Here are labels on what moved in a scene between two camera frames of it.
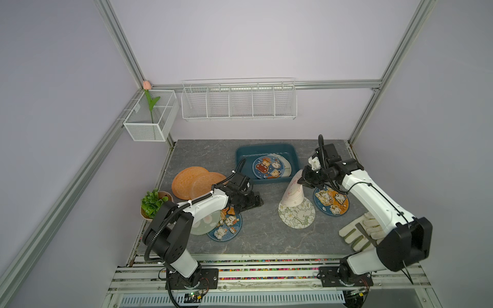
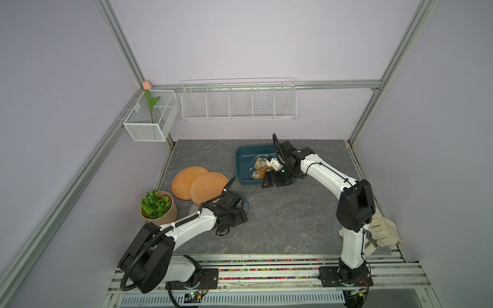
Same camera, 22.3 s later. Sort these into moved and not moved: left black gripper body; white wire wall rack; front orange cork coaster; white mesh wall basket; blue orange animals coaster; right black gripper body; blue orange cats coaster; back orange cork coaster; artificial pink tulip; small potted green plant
Moved: blue orange animals coaster; blue orange cats coaster; left black gripper body; right black gripper body
Not moved: back orange cork coaster; white wire wall rack; white mesh wall basket; small potted green plant; front orange cork coaster; artificial pink tulip
